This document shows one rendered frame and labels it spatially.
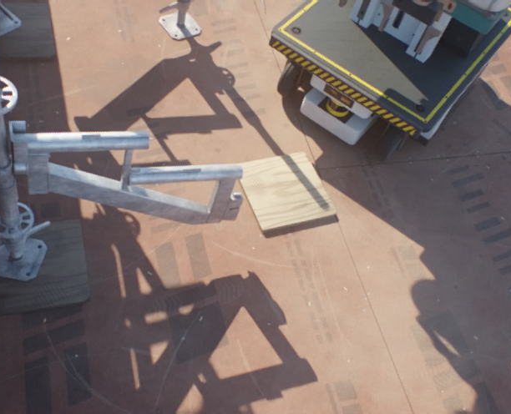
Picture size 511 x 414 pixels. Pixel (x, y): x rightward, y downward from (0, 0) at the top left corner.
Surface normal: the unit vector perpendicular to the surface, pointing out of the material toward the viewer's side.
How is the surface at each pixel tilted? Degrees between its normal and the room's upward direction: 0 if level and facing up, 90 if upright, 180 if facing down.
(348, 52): 0
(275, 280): 0
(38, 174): 90
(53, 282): 0
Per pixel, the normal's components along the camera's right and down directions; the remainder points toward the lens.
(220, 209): 0.25, 0.81
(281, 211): 0.19, -0.57
